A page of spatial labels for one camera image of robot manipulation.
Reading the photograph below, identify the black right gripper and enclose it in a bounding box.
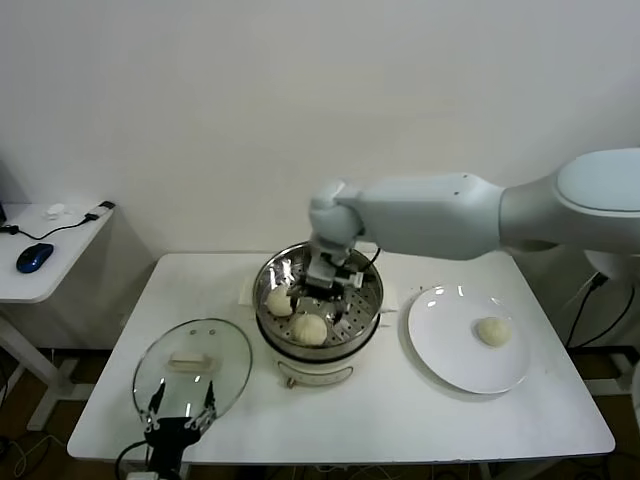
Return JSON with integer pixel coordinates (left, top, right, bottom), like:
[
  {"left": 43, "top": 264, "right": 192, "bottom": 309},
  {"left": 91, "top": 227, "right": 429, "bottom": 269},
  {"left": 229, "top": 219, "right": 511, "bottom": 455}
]
[{"left": 284, "top": 251, "right": 351, "bottom": 327}]

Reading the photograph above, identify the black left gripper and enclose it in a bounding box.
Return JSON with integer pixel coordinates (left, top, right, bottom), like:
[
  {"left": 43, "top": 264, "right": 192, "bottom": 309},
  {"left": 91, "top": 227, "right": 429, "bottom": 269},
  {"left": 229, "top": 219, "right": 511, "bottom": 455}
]
[{"left": 143, "top": 379, "right": 218, "bottom": 472}]

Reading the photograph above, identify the white steamed baozi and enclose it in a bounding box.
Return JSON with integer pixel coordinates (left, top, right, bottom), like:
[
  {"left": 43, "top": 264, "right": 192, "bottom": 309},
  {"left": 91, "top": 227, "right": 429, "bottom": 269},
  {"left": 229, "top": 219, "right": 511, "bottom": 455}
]
[
  {"left": 290, "top": 313, "right": 329, "bottom": 347},
  {"left": 264, "top": 288, "right": 294, "bottom": 317},
  {"left": 472, "top": 317, "right": 514, "bottom": 350}
]

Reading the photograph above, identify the glass pot lid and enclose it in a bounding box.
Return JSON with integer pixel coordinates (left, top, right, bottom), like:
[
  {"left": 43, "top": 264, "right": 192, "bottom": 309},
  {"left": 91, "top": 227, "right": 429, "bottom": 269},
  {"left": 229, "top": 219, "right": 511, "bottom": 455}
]
[{"left": 131, "top": 318, "right": 253, "bottom": 434}]

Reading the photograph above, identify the stainless steel steamer basket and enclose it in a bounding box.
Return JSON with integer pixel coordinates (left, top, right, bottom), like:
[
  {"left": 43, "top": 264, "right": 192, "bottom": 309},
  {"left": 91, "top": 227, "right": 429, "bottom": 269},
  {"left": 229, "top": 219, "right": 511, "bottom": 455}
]
[{"left": 251, "top": 241, "right": 385, "bottom": 361}]

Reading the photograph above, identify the white electric cooker pot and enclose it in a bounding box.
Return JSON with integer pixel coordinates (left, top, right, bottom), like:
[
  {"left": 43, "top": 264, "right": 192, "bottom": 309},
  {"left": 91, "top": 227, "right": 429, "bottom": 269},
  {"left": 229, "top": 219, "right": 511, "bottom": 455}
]
[{"left": 237, "top": 274, "right": 400, "bottom": 390}]

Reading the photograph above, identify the white round plate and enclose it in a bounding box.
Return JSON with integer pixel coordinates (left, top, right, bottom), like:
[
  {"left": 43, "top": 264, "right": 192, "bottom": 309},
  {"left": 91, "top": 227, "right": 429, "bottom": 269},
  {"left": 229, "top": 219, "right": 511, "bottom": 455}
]
[{"left": 406, "top": 284, "right": 531, "bottom": 395}]

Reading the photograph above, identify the white side table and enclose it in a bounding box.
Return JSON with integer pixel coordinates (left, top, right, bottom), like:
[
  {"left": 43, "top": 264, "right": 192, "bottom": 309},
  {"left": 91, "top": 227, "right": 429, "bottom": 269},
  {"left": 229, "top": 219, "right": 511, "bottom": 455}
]
[{"left": 0, "top": 202, "right": 119, "bottom": 432}]

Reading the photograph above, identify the blue computer mouse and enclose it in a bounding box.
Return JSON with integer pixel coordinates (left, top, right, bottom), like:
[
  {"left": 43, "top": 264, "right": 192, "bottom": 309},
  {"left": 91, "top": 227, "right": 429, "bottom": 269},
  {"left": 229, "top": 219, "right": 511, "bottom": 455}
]
[{"left": 14, "top": 243, "right": 55, "bottom": 275}]

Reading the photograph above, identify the white desk with feet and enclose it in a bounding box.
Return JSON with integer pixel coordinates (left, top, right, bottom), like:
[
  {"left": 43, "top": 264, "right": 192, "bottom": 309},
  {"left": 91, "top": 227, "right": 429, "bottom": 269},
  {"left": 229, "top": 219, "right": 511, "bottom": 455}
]
[{"left": 582, "top": 349, "right": 640, "bottom": 396}]

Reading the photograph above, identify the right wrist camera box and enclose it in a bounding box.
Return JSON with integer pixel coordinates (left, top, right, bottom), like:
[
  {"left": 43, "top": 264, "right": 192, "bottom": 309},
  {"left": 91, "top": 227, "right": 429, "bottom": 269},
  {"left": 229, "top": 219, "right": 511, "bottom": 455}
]
[{"left": 333, "top": 268, "right": 365, "bottom": 290}]

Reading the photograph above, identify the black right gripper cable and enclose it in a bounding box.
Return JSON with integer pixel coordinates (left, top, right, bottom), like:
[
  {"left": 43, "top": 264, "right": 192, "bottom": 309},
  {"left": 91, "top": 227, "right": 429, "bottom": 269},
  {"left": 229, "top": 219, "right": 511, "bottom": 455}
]
[{"left": 362, "top": 246, "right": 385, "bottom": 277}]

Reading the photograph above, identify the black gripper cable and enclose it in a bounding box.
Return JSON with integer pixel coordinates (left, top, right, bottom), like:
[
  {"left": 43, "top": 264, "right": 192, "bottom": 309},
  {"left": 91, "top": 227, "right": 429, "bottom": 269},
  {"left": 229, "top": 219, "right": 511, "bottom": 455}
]
[
  {"left": 114, "top": 439, "right": 151, "bottom": 480},
  {"left": 362, "top": 246, "right": 385, "bottom": 277}
]

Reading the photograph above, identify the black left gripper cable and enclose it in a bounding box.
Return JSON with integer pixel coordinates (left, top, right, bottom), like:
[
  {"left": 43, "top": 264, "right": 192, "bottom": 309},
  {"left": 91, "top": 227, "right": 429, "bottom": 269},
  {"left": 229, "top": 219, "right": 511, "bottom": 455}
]
[{"left": 114, "top": 439, "right": 151, "bottom": 480}]

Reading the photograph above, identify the black cable with adapter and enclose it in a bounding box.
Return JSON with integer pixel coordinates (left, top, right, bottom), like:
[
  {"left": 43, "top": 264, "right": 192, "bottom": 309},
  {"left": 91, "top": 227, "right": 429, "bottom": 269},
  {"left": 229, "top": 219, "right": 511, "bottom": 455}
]
[{"left": 0, "top": 201, "right": 116, "bottom": 242}]

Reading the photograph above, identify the black power cable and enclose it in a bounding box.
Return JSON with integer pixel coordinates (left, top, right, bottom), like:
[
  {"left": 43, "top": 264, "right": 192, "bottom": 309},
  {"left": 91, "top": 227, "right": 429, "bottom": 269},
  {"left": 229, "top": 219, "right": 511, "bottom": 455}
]
[{"left": 564, "top": 272, "right": 632, "bottom": 350}]

